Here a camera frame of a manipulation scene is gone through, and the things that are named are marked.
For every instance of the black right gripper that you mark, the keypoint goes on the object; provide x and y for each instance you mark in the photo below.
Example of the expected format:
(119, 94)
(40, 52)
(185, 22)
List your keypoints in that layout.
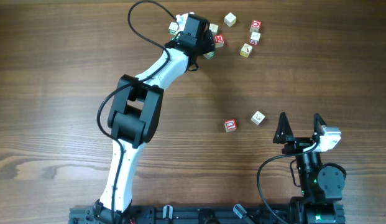
(288, 134)

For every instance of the plain cream wooden block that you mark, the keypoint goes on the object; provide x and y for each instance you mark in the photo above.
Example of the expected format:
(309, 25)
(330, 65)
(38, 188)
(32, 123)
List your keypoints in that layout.
(230, 19)

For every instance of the white block red A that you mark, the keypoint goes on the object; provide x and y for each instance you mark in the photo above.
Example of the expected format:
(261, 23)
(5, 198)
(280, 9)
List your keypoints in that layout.
(254, 39)

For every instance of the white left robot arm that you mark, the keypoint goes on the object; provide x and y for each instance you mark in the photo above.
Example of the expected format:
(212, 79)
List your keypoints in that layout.
(135, 111)

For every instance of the white block number nine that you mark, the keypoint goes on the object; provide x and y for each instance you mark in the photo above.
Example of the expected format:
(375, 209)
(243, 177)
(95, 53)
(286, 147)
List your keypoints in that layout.
(209, 55)

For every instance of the green V letter block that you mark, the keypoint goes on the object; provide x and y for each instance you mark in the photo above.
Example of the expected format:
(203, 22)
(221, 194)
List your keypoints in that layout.
(173, 28)

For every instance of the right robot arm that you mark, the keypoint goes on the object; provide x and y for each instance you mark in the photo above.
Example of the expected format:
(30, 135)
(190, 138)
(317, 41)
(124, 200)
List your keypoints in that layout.
(321, 184)

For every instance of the yellow K letter block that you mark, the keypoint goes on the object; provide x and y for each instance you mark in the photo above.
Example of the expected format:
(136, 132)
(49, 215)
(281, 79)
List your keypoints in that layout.
(246, 50)

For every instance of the red Q letter block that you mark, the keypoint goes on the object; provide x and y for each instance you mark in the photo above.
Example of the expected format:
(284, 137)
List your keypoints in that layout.
(255, 26)

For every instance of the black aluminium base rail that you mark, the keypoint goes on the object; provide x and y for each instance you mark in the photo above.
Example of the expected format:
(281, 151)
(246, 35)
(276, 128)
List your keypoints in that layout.
(236, 214)

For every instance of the red U letter block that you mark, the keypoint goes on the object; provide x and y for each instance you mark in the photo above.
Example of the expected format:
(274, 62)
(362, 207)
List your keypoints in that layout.
(230, 125)

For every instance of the white block red drawing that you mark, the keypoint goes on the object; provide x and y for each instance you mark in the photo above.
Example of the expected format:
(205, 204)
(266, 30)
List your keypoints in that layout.
(214, 29)

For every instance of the blue-sided white block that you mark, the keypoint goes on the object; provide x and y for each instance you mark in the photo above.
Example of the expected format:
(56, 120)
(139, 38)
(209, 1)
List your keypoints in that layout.
(258, 117)

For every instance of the red M letter block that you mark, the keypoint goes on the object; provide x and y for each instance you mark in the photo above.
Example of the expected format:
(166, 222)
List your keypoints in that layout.
(218, 40)

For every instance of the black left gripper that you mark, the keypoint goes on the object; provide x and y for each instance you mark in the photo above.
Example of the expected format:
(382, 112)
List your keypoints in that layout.
(209, 43)

